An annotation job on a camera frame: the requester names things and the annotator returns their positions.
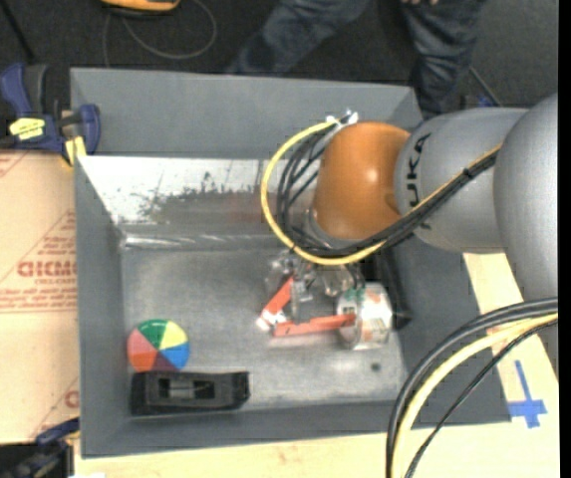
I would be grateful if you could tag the white printed packet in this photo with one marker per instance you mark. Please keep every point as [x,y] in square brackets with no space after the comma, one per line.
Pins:
[371,319]

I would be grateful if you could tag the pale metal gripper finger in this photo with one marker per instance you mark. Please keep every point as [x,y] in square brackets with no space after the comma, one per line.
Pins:
[279,273]
[302,301]

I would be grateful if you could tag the grey metal bin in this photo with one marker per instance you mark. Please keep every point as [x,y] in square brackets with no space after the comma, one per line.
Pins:
[205,277]

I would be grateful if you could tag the person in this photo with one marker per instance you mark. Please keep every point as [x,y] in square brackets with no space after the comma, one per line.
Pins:
[315,13]

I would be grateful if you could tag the orange and white plastic tool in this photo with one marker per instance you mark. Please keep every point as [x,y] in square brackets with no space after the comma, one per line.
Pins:
[315,324]

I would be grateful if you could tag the black cylinder on white bracket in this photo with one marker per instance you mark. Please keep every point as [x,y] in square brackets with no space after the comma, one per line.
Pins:
[389,287]

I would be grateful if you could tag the multicolour ball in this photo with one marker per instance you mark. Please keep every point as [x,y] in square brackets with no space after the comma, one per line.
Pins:
[158,345]

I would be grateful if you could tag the brown cardboard board, red print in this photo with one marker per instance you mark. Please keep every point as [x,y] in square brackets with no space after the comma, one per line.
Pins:
[26,277]

